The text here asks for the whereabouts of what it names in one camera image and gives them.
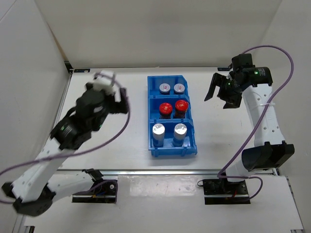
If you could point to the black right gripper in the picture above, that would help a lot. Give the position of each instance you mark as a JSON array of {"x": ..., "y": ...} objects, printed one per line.
[{"x": 232, "y": 102}]

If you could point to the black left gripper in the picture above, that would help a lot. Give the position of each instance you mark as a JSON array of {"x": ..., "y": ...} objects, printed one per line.
[{"x": 119, "y": 107}]

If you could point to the red-lid sauce jar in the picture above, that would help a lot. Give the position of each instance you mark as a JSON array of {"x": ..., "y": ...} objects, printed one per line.
[
  {"x": 165, "y": 110},
  {"x": 181, "y": 107}
]

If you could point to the silver-lid pepper jar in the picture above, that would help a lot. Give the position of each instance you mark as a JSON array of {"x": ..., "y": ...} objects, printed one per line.
[
  {"x": 179, "y": 134},
  {"x": 158, "y": 133}
]

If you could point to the dark spice jar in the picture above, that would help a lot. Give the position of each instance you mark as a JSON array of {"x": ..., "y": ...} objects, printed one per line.
[
  {"x": 179, "y": 89},
  {"x": 164, "y": 89}
]

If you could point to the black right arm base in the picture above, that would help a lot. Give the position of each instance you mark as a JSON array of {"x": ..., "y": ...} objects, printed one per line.
[{"x": 222, "y": 192}]

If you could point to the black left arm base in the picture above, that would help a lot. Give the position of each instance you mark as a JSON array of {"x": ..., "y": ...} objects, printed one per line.
[{"x": 103, "y": 190}]

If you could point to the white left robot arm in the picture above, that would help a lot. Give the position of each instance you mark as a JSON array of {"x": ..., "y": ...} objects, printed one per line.
[{"x": 36, "y": 190}]

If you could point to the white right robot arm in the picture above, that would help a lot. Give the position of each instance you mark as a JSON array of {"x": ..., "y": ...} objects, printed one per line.
[{"x": 253, "y": 86}]

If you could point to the blue three-compartment plastic bin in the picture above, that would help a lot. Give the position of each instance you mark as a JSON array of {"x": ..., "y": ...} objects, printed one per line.
[{"x": 171, "y": 128}]

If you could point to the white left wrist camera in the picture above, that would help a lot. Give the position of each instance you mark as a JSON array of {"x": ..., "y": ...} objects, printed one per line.
[{"x": 104, "y": 81}]

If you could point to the aluminium frame rail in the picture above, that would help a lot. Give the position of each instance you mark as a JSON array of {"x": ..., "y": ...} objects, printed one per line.
[{"x": 129, "y": 146}]

